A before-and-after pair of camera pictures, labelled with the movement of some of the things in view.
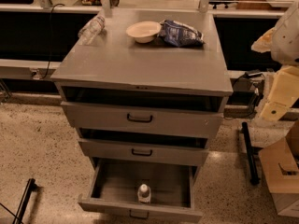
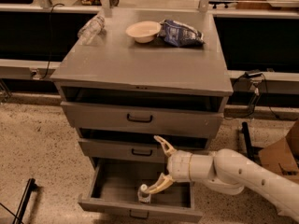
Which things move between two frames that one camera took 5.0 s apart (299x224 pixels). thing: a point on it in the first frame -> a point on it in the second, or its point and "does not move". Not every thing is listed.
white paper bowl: [144, 32] does not move
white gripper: [287, 36] -> [178, 166]
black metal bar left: [31, 187] does not move
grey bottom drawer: [113, 189] does not move
